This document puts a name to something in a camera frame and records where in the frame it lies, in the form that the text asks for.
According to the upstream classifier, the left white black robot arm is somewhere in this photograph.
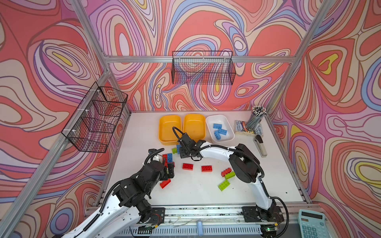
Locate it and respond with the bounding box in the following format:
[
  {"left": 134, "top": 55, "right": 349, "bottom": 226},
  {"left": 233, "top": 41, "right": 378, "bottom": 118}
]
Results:
[{"left": 63, "top": 148, "right": 168, "bottom": 238}]

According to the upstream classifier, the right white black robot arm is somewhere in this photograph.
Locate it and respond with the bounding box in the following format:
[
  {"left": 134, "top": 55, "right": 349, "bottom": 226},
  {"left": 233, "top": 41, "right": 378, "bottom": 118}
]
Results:
[{"left": 177, "top": 133, "right": 287, "bottom": 223}]

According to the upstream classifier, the red lego left pile upright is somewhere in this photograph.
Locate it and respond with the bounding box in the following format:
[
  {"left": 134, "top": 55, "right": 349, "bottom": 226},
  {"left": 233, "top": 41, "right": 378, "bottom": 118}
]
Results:
[{"left": 162, "top": 154, "right": 168, "bottom": 167}]

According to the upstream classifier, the middle yellow plastic bin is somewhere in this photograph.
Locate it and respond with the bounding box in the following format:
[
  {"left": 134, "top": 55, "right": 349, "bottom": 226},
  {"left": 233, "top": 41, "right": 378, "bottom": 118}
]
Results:
[{"left": 183, "top": 114, "right": 206, "bottom": 142}]

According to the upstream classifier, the yellow plastic bin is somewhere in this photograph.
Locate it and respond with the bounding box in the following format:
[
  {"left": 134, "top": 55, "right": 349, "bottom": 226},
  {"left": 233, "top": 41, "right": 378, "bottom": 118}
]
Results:
[
  {"left": 159, "top": 115, "right": 182, "bottom": 146},
  {"left": 183, "top": 114, "right": 206, "bottom": 142}
]

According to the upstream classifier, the left yellow plastic bin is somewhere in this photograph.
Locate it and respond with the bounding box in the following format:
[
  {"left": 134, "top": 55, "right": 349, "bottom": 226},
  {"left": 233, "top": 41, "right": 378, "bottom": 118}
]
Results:
[{"left": 159, "top": 115, "right": 182, "bottom": 146}]

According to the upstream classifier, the white plastic bin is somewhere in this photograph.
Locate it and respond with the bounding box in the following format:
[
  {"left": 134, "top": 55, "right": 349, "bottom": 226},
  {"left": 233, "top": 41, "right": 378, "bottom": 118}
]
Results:
[{"left": 206, "top": 115, "right": 235, "bottom": 143}]

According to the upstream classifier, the green lego right small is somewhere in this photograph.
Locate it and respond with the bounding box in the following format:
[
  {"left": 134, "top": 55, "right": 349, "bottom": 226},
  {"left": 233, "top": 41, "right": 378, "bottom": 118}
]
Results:
[{"left": 224, "top": 172, "right": 236, "bottom": 180}]

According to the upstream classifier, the green lego right front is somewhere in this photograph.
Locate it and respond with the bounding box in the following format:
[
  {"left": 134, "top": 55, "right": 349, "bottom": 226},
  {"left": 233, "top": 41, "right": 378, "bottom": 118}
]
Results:
[{"left": 218, "top": 180, "right": 230, "bottom": 191}]

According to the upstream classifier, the paperback book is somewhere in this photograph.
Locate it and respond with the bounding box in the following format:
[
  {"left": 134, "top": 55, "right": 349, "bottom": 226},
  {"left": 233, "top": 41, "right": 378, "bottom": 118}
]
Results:
[{"left": 234, "top": 120, "right": 263, "bottom": 137}]

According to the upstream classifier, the grey stapler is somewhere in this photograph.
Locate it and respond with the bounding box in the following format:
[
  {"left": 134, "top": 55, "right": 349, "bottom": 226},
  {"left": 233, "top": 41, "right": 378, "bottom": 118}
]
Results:
[{"left": 253, "top": 135, "right": 267, "bottom": 158}]

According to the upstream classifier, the cup of pencils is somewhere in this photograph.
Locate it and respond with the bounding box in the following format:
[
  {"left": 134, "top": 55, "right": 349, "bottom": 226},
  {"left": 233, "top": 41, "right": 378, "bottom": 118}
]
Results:
[{"left": 246, "top": 106, "right": 267, "bottom": 131}]

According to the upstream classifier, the light green calculator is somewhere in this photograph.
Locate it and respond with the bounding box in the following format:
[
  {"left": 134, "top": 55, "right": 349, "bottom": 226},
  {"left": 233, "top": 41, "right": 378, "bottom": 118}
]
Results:
[{"left": 298, "top": 209, "right": 329, "bottom": 238}]

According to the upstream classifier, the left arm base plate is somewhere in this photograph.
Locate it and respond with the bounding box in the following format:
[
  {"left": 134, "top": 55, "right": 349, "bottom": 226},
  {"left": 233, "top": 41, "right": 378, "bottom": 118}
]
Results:
[{"left": 140, "top": 207, "right": 166, "bottom": 225}]

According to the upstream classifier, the left black wire basket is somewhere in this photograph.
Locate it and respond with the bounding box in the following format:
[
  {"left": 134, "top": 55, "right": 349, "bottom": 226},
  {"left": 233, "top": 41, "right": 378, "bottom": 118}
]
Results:
[{"left": 61, "top": 82, "right": 128, "bottom": 153}]

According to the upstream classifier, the black wire basket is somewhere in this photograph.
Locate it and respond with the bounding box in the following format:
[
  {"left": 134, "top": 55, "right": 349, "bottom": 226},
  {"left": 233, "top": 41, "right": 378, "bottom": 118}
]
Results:
[
  {"left": 61, "top": 82, "right": 128, "bottom": 153},
  {"left": 171, "top": 50, "right": 236, "bottom": 85}
]

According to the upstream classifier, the back black wire basket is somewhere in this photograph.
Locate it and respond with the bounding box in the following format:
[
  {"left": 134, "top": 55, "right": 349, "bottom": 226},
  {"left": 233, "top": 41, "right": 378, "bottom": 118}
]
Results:
[{"left": 171, "top": 50, "right": 236, "bottom": 85}]

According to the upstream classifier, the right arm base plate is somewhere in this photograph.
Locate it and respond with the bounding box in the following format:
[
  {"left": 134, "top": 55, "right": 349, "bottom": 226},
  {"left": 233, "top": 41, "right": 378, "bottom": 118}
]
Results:
[{"left": 241, "top": 206, "right": 285, "bottom": 223}]

